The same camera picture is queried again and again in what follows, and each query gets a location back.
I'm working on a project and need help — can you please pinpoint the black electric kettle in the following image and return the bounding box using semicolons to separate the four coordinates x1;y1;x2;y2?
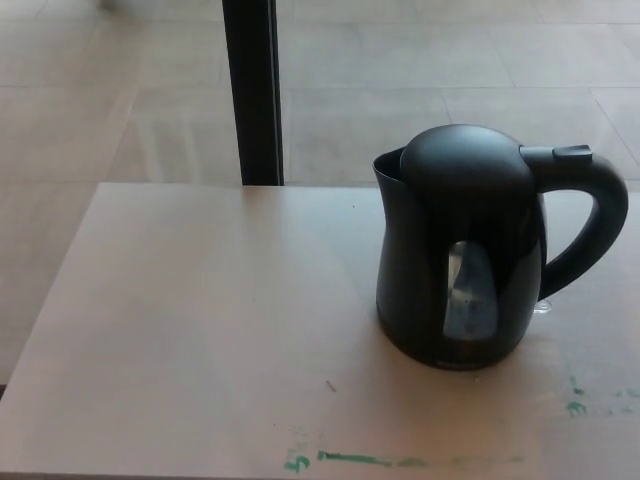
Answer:
371;124;629;373

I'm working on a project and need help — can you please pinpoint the black vertical post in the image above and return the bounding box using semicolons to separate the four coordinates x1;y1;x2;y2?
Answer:
221;0;286;187

